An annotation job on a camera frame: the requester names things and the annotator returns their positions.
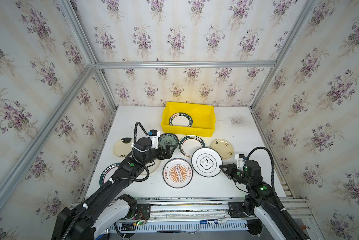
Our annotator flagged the cream floral plate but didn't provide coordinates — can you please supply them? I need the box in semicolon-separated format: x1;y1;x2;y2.
210;139;234;160

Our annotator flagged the white plate black cloud outline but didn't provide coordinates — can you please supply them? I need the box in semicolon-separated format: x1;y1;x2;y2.
191;148;223;178

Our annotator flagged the white plate teal lettered rim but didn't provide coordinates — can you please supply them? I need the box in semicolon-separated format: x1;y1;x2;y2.
169;113;193;128

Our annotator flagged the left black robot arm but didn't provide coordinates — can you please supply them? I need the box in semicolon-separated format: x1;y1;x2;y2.
51;137;178;240

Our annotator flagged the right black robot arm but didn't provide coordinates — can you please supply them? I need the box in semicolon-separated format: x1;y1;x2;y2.
219;160;310;240

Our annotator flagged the yellow plastic bin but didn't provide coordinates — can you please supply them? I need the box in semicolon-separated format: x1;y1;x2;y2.
161;102;216;137

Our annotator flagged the small green patterned plate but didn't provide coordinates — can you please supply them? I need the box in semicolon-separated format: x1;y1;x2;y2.
158;133;179;149

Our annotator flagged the white plate dark green rim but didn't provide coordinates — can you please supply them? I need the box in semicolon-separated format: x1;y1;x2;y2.
178;135;205;159

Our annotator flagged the plain white large plate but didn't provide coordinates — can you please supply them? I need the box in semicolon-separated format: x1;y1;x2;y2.
147;160;161;175

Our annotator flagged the white plate orange sunburst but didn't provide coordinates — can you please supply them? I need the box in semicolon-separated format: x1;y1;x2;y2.
162;158;193;189

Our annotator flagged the small cream plate dark spot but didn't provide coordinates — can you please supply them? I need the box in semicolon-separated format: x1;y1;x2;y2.
112;138;133;158

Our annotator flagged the blue white marker pen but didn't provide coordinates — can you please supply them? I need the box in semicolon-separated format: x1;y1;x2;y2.
200;219;227;225

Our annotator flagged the white plate teal red rim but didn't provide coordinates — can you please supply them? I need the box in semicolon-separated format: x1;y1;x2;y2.
99;163;119;187

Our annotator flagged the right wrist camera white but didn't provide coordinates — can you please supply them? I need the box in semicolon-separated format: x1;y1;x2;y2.
235;154;246;170

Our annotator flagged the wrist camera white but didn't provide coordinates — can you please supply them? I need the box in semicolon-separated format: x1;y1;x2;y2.
235;154;246;170
147;130;161;149

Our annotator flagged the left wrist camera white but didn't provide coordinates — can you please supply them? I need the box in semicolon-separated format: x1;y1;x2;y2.
147;130;161;149

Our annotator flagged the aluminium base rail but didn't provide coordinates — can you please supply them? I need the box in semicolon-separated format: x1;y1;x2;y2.
63;196;313;233

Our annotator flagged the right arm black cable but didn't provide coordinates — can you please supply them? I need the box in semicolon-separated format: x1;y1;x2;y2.
246;146;310;240

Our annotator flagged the aluminium cage frame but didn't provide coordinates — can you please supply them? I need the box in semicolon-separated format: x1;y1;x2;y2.
0;1;317;212

